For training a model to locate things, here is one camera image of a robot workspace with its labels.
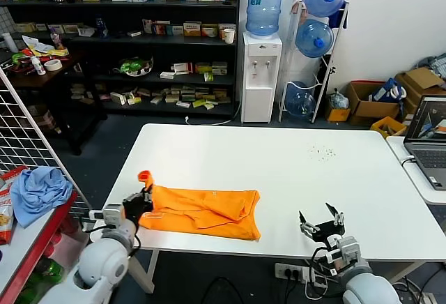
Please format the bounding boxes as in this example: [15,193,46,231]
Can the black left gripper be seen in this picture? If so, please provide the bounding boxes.
[122,177,155,229]

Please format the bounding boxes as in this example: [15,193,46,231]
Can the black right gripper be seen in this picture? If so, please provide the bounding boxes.
[298,202,346,245]

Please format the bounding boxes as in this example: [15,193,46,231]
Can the orange t-shirt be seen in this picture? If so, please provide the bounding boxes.
[137,170,262,243]

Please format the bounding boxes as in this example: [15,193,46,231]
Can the pile of clothes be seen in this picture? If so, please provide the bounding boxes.
[417,52,446,78]

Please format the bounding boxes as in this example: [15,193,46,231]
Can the white power strip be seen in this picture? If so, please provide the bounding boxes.
[275,263,316,282]

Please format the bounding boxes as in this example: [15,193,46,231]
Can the large white table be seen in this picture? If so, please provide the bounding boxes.
[90,123,446,261]

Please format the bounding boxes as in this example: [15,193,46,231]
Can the light blue crumpled cloth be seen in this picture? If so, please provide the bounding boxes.
[10,166,74,228]

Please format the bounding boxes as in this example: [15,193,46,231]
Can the small white side table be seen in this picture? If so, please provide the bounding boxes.
[386,136,446,206]

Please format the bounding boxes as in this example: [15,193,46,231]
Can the small yellow box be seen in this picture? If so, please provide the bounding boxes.
[328,107,351,123]

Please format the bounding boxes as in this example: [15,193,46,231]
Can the yellow plastic bin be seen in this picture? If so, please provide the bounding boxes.
[370,116,408,140]

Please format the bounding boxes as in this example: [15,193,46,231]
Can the green plastic bottle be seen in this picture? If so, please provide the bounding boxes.
[34,258,66,284]

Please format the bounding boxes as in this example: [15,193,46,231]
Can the red-edged white shelf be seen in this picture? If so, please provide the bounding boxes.
[0,169,98,304]

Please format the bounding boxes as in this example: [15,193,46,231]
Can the open cardboard box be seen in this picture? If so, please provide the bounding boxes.
[346,80,401,126]

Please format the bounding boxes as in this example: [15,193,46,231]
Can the clear plastic bag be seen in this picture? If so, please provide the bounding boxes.
[329,89,350,109]

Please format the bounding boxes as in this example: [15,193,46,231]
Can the bowl of green fruit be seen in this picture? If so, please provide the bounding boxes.
[114,56,155,77]

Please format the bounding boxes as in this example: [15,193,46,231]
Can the red snack bag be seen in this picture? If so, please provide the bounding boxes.
[0,166,29,190]

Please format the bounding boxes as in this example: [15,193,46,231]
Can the white jug rack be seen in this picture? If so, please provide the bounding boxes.
[278,0,351,124]

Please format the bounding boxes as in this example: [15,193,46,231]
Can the grey laptop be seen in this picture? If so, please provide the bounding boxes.
[403,95,446,192]

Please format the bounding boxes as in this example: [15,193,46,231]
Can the chips snack bag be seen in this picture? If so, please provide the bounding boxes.
[0,188,17,245]

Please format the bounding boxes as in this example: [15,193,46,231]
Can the dark wooden table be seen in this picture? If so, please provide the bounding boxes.
[0,49,109,155]

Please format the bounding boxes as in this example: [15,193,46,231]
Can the blue bag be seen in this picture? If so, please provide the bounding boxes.
[369,77,408,102]

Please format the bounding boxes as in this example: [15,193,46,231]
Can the black shelving unit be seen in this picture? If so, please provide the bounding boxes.
[0,0,242,116]

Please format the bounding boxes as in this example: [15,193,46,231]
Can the white water dispenser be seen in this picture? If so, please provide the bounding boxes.
[241,31,283,123]

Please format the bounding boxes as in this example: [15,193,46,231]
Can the small white bottle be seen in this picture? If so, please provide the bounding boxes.
[31,56,47,76]

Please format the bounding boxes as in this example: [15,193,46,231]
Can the dark blue bottle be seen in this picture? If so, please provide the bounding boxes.
[95,16,109,38]

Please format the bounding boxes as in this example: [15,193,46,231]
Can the closed cardboard box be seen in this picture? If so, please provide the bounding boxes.
[395,67,446,116]

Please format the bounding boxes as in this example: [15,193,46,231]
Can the orange white medicine box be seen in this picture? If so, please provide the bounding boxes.
[183,21,203,37]

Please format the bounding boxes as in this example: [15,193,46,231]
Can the pink drink bottle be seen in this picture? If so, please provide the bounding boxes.
[50,28,64,50]

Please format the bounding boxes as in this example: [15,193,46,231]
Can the yellow paper bags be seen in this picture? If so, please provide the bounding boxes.
[22,35,70,57]

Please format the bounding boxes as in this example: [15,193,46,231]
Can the white cylinder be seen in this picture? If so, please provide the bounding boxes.
[1,32,18,53]

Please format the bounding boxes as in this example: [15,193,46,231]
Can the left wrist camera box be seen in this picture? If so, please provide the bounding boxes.
[89,204,125,228]

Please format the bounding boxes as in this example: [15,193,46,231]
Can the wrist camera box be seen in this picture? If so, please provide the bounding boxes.
[89,204,125,228]
[336,236,362,266]

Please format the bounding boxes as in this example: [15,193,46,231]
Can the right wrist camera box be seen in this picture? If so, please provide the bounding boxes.
[336,236,362,266]

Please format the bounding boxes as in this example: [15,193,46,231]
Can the white floor cable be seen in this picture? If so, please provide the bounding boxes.
[184,101,243,126]

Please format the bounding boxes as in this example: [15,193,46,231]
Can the black floor cable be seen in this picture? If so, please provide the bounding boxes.
[200,275,247,304]

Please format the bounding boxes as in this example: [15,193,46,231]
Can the white wire grid panel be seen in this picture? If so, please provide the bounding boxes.
[0,65,98,221]

